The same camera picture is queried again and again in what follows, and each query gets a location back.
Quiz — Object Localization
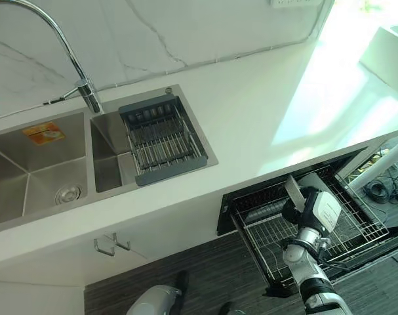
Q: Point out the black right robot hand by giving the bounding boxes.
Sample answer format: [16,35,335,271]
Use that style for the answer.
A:
[281,184,345,236]

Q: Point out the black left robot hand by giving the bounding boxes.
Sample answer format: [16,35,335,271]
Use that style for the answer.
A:
[170,269,191,311]

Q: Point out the white plate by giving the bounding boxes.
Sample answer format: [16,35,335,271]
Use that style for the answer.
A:
[285,173,332,216]

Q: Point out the black dishwasher drawer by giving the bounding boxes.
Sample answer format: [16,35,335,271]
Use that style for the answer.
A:
[217,146,398,299]

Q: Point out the white pole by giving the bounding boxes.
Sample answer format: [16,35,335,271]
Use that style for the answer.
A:
[347,133,398,192]

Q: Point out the grey sink drain rack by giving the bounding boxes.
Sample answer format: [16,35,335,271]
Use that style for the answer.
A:
[117,95,210,188]

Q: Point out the round metal drain strainer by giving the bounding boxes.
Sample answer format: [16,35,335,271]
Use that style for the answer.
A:
[54,184,83,205]

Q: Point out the white box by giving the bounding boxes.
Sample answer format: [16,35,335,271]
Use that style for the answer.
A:
[358,24,398,87]

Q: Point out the stainless steel double sink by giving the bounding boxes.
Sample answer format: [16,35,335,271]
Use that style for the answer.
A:
[0,84,219,228]

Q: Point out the orange sticker label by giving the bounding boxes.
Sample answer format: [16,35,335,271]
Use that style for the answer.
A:
[21,121,66,146]

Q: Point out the chrome gooseneck faucet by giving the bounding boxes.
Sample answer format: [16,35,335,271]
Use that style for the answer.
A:
[9,0,105,115]

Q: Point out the black floor cables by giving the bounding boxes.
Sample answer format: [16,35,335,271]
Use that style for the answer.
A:
[364,175,398,206]

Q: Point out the metal wire dishwasher rack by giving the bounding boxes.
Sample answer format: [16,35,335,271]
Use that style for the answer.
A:
[233,165,390,280]

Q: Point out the metal cabinet handle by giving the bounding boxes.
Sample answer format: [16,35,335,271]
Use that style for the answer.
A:
[112,232,132,252]
[93,233,118,257]

